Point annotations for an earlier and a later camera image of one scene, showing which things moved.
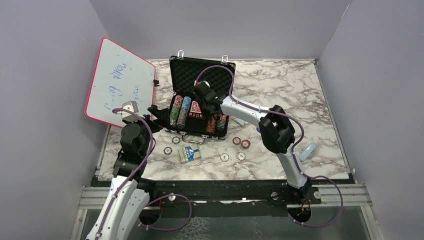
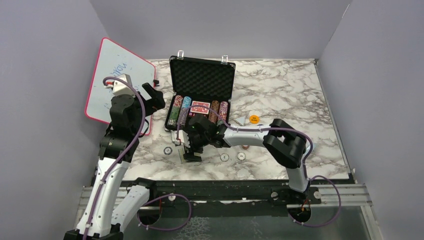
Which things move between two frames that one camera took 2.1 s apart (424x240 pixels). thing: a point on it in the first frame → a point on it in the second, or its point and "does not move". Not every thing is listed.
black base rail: (181, 192) does not move
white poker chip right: (241, 156) does not move
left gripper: (162, 115) → (156, 101)
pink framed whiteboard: (119, 77) does not move
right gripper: (207, 115) → (189, 156)
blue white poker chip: (167, 150) does not move
